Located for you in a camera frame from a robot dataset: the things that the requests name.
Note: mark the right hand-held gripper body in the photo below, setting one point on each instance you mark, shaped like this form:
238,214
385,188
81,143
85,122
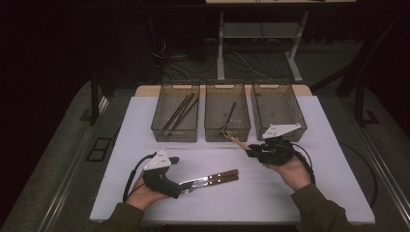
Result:
278,154

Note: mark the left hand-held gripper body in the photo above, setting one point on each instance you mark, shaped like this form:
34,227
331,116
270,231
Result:
158,183

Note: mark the clear amber plastic spoon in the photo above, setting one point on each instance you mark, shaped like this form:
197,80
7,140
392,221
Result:
240,144

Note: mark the steel spoon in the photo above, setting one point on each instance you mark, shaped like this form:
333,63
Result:
230,112

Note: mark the smoky clear plastic bin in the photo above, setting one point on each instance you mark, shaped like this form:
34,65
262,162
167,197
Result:
216,100
277,106
167,103

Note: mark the person's left hand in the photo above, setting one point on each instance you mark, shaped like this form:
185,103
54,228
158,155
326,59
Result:
140,198

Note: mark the person's right hand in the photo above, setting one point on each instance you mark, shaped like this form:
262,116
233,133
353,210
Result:
295,175

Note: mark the black metal stand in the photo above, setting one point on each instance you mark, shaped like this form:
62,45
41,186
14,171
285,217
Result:
94,103
360,103

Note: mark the black slanted stand leg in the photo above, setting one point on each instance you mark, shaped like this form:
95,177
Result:
346,85

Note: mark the aluminium floor rail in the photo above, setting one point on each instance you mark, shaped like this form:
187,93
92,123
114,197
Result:
386,174
64,190

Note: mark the white metal frame desk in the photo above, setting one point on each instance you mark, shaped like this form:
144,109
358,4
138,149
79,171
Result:
220,48

